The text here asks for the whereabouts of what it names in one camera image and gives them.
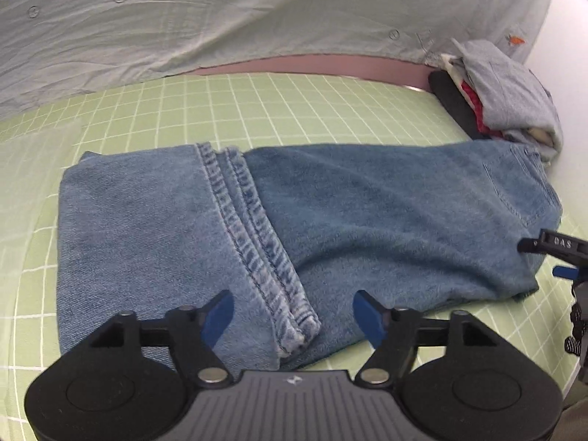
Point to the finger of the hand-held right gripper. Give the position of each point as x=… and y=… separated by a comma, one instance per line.
x=558, y=242
x=565, y=272

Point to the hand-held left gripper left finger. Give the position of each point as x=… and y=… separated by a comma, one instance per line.
x=218, y=319

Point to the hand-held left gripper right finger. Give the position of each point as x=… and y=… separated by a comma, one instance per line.
x=370, y=319

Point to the blue denim jeans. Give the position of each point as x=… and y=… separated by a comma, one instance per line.
x=367, y=220

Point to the pile of folded clothes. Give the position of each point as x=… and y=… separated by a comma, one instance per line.
x=510, y=92

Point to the red folded garment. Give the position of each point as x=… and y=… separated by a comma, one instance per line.
x=477, y=110

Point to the white foam board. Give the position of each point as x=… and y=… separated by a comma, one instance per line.
x=567, y=78

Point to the black folded garment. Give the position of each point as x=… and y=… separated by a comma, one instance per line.
x=452, y=101

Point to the white folded garment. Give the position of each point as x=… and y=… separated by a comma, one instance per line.
x=452, y=66

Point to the pink board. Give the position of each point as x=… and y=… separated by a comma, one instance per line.
x=312, y=64

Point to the grey carrot print sheet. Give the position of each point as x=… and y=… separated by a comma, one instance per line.
x=252, y=18

